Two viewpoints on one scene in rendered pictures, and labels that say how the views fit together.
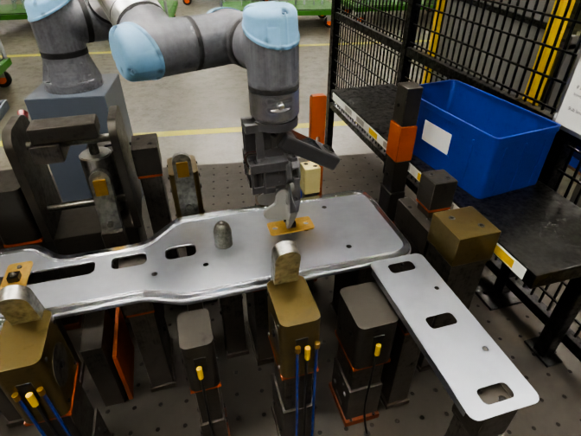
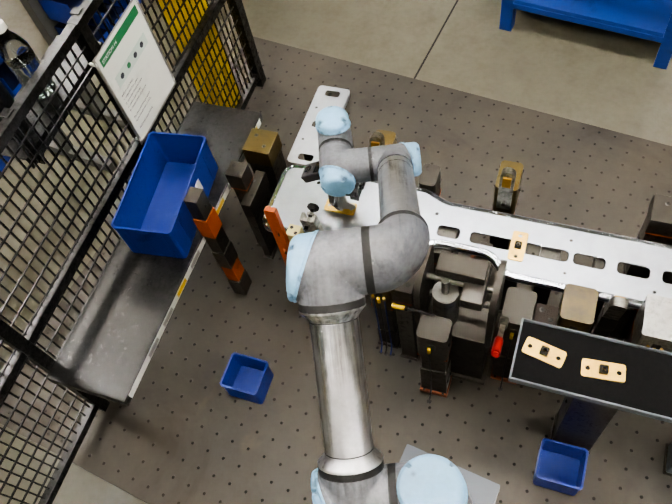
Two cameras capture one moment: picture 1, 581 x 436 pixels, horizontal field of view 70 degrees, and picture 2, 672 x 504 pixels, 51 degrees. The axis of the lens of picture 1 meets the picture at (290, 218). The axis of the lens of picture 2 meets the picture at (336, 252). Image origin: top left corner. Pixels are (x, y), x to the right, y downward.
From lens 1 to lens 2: 189 cm
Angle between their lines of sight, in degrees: 77
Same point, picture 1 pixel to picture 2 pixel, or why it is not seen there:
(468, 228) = (265, 136)
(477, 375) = (331, 100)
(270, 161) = not seen: hidden behind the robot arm
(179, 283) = (426, 200)
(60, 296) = (492, 220)
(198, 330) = (428, 172)
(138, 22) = (402, 149)
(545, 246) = (233, 122)
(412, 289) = (314, 143)
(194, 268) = not seen: hidden behind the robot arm
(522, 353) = not seen: hidden behind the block
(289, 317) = (389, 135)
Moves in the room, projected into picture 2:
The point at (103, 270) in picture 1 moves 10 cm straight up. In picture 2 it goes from (465, 230) to (466, 209)
